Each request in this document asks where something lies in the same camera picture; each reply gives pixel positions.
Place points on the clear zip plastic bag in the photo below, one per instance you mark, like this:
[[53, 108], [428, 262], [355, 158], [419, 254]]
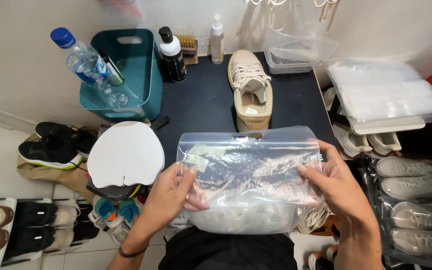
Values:
[[249, 180]]

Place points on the white orange black shoe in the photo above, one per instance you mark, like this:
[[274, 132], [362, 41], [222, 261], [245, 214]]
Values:
[[323, 260]]

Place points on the wooden bristle brush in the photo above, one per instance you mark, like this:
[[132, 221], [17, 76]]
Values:
[[188, 47]]

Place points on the brown paper bag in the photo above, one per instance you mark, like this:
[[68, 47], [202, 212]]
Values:
[[71, 180]]

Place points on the clear plastic container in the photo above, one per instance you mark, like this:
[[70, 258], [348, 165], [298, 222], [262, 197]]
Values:
[[294, 52]]

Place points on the bagged grey sneaker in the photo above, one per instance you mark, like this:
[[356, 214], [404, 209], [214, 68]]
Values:
[[422, 242], [407, 167], [414, 186], [418, 216]]

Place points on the black sneaker neon sole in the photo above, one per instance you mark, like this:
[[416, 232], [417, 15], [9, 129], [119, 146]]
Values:
[[73, 135], [47, 153]]

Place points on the stack of clear plastic bags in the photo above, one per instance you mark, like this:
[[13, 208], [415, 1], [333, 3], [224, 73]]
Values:
[[383, 90]]

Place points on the clear spray bottle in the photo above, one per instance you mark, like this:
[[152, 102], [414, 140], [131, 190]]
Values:
[[217, 41]]

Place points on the brown sneaker white laces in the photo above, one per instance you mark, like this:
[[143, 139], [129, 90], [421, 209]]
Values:
[[323, 223]]

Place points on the clear water bottle blue cap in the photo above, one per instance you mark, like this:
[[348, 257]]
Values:
[[88, 65]]

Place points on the white hangers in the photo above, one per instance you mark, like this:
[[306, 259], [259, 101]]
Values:
[[324, 5]]

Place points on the person's right hand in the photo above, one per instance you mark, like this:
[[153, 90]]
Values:
[[339, 187]]

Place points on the black wristband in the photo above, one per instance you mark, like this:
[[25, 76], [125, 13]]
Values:
[[131, 254]]

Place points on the teal plastic basket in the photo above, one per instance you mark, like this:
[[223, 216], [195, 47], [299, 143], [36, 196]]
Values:
[[141, 75]]

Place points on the black yellow shoe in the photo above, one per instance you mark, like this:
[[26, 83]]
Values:
[[114, 191]]

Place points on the black white cleaner bottle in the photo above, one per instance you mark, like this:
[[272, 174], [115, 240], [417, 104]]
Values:
[[174, 56]]

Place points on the beige lace-up sneaker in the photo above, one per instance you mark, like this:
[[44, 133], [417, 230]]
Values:
[[251, 93]]

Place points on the person's black clothing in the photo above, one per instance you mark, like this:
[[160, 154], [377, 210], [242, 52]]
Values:
[[227, 251]]

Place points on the person's left hand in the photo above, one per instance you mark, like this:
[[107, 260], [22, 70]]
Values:
[[163, 202]]

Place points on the white shoe rack with shoes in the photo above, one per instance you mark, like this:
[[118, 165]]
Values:
[[24, 232]]

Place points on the black green sponge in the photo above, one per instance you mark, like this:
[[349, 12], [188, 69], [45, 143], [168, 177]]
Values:
[[113, 69]]

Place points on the stack of white shoe inserts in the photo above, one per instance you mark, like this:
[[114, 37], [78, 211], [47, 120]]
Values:
[[126, 153]]

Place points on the white tray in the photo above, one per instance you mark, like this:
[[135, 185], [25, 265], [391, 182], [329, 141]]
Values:
[[388, 125]]

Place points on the blue orange sandal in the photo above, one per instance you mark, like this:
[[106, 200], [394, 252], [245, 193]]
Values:
[[129, 210], [106, 210]]

